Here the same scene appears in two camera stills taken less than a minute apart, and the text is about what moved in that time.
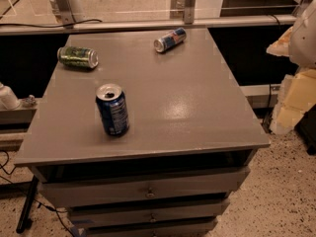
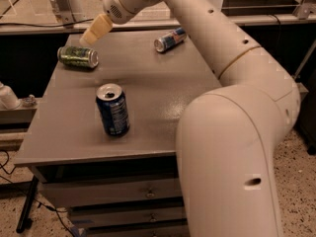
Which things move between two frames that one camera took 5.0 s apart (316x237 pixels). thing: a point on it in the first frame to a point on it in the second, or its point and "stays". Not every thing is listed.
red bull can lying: (170, 39) stays
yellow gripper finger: (297, 95) to (122, 3)
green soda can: (84, 57) stays
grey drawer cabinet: (192, 138) stays
